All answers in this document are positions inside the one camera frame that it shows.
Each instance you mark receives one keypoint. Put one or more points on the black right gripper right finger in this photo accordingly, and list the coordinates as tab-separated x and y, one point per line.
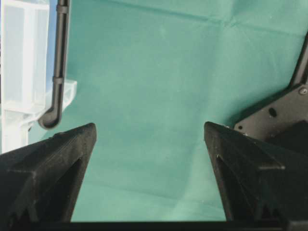
261	180

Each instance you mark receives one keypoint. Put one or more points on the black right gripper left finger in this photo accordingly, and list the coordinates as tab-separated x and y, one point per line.
41	182

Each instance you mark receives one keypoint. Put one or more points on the black right robot arm base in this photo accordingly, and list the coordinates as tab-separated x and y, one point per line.
282	120

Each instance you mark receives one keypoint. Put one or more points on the clear plastic storage case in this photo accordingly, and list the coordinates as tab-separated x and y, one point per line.
24	114

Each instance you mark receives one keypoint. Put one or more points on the green table cloth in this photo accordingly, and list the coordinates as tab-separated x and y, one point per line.
149	74

